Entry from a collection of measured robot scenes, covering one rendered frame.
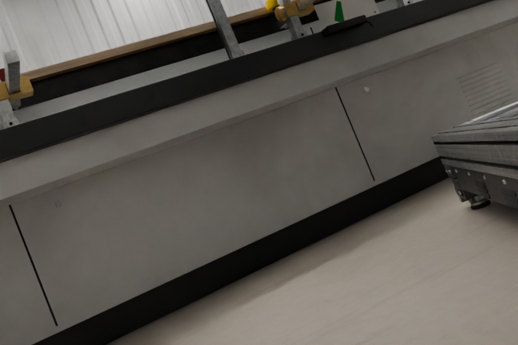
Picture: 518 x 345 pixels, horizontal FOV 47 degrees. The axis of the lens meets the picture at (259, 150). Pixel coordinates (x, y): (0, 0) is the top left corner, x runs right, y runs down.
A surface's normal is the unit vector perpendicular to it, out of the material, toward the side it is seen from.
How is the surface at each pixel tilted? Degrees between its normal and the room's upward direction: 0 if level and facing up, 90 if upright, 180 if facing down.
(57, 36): 90
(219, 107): 90
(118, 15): 90
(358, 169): 90
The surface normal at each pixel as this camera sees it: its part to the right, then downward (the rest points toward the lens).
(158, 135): 0.36, -0.18
